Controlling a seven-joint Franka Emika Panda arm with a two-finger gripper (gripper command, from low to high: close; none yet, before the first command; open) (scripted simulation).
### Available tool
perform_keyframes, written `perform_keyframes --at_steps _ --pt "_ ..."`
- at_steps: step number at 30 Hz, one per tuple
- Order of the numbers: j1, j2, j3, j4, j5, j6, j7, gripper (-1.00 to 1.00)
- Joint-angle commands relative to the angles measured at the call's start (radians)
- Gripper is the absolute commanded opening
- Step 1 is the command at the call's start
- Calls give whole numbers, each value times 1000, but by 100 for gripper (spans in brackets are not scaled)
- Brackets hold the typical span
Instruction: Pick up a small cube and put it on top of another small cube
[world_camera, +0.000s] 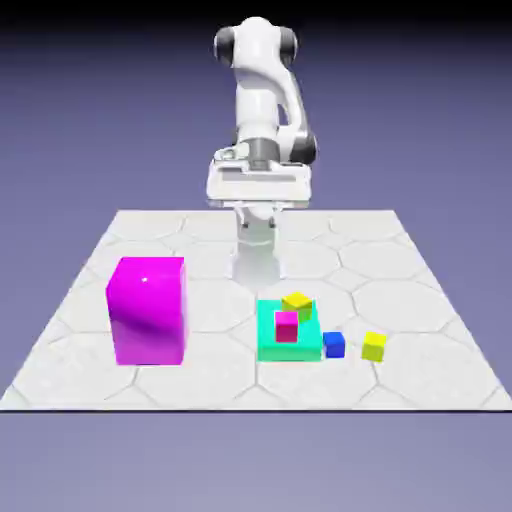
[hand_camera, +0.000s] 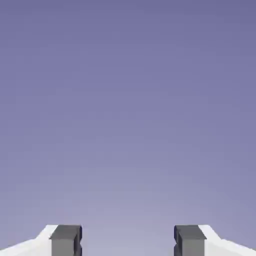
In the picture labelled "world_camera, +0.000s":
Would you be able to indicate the small pink cube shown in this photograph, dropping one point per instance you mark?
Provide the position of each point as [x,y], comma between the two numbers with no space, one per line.
[286,327]

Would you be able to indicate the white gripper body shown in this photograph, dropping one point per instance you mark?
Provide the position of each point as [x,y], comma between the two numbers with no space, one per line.
[259,188]

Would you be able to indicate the large teal box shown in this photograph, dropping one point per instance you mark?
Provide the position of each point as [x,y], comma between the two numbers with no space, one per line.
[308,340]

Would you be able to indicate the small blue cube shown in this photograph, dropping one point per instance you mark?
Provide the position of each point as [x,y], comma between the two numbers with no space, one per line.
[334,344]

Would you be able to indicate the large magenta box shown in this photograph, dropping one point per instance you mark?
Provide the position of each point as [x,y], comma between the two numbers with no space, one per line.
[146,312]

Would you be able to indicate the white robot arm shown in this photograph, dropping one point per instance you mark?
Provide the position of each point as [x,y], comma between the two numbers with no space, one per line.
[256,80]

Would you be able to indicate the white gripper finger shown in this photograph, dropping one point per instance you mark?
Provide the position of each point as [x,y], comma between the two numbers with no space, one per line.
[243,218]
[274,218]

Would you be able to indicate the small yellow cube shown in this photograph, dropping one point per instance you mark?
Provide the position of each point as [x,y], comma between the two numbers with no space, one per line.
[374,346]
[296,304]

